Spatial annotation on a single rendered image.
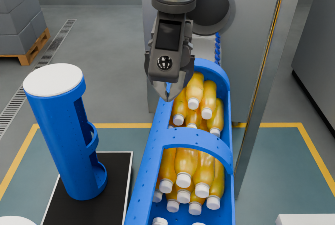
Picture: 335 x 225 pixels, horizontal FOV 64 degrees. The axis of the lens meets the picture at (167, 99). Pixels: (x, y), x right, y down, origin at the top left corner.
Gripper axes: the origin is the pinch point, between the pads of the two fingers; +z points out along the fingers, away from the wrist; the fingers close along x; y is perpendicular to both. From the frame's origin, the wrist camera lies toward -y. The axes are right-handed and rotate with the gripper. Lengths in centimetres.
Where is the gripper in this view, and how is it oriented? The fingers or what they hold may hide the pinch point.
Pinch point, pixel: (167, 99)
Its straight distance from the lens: 53.7
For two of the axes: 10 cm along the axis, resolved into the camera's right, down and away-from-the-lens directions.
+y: 1.1, -6.8, 7.3
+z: -0.4, 7.3, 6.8
